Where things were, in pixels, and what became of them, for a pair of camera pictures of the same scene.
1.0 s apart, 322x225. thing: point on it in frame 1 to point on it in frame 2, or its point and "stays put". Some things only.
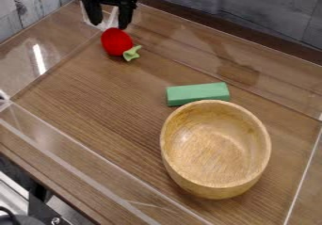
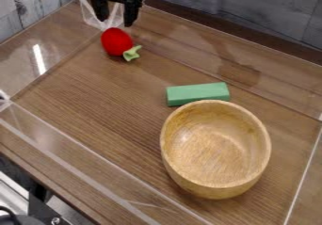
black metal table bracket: [45, 212] stays put
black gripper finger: [126, 7] to [131, 10]
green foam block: [184, 94] stays put
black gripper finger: [95, 9] to [101, 7]
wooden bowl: [216, 147] stays put
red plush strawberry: [118, 43] stays put
